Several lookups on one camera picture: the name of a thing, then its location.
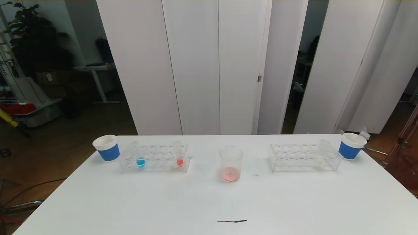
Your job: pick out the blue and white paper cup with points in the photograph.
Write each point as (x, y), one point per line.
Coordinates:
(347, 150)
(109, 152)

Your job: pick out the red box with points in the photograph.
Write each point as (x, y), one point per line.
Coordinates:
(18, 108)

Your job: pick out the brown cardboard box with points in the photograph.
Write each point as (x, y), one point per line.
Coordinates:
(52, 77)

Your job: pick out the black bag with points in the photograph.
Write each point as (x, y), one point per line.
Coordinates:
(104, 49)

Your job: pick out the clear glass beaker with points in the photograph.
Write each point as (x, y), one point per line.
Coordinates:
(231, 173)

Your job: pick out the yellow tool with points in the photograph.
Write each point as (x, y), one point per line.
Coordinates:
(8, 119)

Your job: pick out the test tube with red pigment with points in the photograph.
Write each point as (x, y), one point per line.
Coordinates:
(363, 137)
(179, 161)

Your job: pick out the white background desk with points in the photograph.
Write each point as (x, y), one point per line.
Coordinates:
(96, 67)

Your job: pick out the white leaning board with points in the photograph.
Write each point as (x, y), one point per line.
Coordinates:
(31, 91)

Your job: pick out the metal stand leg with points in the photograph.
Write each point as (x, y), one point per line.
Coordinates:
(26, 205)

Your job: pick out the brown metal tripod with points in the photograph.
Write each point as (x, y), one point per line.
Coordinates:
(405, 153)

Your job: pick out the dark green potted plant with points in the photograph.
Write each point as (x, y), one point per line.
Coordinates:
(36, 42)

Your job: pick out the test tube with blue pigment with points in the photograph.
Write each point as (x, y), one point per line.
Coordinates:
(140, 161)

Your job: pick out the grey storage bin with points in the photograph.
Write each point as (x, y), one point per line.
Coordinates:
(39, 117)

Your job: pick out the test tube with white pigment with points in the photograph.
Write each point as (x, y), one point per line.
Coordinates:
(318, 162)

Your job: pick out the clear plastic test tube rack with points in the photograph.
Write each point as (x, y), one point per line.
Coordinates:
(156, 161)
(302, 160)

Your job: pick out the thin metal floor rod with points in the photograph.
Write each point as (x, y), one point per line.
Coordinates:
(375, 150)

